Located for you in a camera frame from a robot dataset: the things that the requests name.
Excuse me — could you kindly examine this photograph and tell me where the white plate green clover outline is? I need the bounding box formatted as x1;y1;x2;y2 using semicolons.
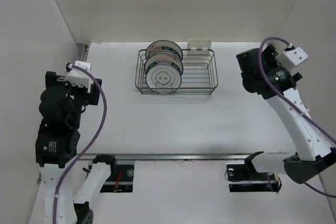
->
146;64;182;94

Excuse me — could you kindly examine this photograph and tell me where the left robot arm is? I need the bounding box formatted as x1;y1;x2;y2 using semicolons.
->
35;69;118;223

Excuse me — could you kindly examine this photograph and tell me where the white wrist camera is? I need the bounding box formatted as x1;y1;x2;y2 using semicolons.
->
65;61;91;88
276;44;308;71

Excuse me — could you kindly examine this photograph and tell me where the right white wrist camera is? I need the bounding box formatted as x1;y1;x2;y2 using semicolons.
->
276;44;308;71

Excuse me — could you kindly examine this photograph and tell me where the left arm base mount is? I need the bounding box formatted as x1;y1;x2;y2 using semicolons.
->
82;155;135;193

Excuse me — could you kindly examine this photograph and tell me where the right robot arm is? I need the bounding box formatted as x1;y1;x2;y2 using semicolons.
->
236;45;335;184

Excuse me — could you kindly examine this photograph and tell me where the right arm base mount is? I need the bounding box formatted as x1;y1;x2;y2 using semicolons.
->
225;163;282;193

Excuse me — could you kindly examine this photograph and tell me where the orange sunburst plate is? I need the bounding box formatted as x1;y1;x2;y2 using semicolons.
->
145;40;183;59

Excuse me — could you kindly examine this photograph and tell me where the white cutlery holder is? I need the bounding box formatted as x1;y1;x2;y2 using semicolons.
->
187;38;212;51

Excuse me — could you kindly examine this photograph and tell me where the wire dish rack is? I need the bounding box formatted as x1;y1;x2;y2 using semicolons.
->
135;49;218;95

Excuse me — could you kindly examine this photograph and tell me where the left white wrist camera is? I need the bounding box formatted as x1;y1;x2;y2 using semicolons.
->
65;61;91;88

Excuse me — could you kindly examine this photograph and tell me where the green rim lettered plate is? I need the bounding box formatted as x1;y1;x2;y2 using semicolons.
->
145;52;184;74

